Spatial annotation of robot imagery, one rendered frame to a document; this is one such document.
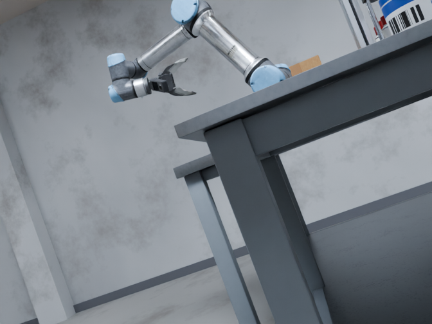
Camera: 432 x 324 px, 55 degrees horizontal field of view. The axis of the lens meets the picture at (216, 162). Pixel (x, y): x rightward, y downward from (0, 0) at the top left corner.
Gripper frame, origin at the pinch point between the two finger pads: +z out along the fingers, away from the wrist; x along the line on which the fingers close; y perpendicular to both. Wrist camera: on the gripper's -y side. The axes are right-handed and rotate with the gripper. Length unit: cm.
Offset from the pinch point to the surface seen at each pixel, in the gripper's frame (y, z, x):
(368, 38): -36, 59, -5
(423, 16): -113, 35, -23
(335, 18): 201, 129, 19
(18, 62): 266, -173, -3
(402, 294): -77, 47, 63
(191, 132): -117, 1, -15
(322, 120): -117, 19, -12
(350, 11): -31, 56, -15
